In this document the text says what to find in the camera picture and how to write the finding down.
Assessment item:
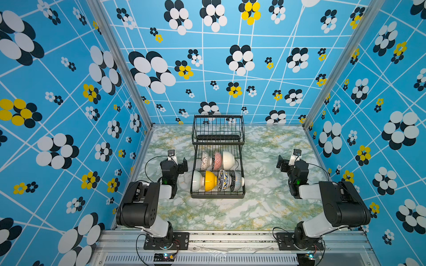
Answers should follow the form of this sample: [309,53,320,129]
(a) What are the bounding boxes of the blue yellow floral bowl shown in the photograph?
[217,169,231,191]

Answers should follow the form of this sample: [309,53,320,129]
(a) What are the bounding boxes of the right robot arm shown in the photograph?
[276,150,371,250]

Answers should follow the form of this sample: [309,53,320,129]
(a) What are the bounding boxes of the pale green glass bowl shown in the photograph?
[191,170,204,192]

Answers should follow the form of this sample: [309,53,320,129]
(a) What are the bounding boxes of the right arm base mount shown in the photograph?
[273,232,325,251]

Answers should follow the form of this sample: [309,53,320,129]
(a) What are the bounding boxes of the aluminium front rail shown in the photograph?
[90,229,380,266]

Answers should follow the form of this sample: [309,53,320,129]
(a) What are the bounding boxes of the black two-tier dish rack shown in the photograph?
[190,112,246,200]

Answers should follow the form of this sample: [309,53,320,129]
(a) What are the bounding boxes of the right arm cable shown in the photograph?
[307,162,331,183]

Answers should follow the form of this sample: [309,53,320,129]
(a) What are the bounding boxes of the black floral pink bowl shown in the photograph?
[213,151,223,171]

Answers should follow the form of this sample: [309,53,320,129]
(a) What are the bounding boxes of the dark blue patterned bowl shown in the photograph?
[230,171,245,192]

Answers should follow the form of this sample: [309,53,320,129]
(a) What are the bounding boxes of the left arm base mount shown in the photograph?
[143,232,190,250]

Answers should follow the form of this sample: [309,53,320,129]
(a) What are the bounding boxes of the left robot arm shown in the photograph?
[116,156,188,250]

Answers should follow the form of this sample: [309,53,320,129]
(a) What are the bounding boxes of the plain white bowl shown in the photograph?
[223,151,235,171]

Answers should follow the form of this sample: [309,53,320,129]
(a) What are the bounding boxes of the white red lattice bowl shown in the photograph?
[200,151,213,171]

